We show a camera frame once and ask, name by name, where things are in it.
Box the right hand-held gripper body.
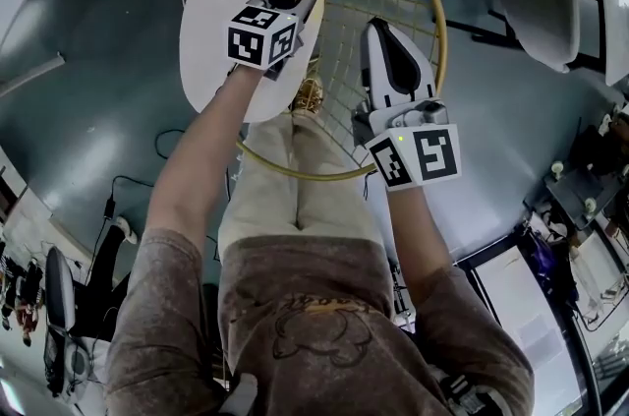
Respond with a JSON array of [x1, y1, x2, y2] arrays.
[[351, 97, 464, 194]]

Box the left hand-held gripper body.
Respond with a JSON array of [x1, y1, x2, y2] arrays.
[[226, 0, 307, 84]]

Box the white seat cushion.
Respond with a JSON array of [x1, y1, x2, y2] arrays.
[[179, 0, 323, 125]]

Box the gold wire round chair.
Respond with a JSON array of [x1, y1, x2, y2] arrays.
[[186, 0, 449, 182]]

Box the person's right forearm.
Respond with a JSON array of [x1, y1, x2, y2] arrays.
[[385, 184, 454, 308]]

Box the person's left forearm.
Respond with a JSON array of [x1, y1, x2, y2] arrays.
[[142, 62, 265, 249]]

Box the person's right yellow shoe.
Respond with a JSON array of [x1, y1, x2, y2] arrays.
[[289, 76, 326, 116]]

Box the black wheeled cart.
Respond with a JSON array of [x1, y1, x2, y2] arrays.
[[543, 159, 626, 232]]

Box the person's beige trousers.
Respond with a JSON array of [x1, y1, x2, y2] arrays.
[[217, 111, 386, 254]]

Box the black-edged white board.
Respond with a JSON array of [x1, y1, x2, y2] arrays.
[[454, 234, 599, 416]]

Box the person's brown printed shirt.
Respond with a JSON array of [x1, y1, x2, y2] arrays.
[[104, 226, 538, 416]]

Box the striped backpack strap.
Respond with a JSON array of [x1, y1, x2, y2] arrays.
[[223, 372, 259, 416], [431, 367, 498, 416]]

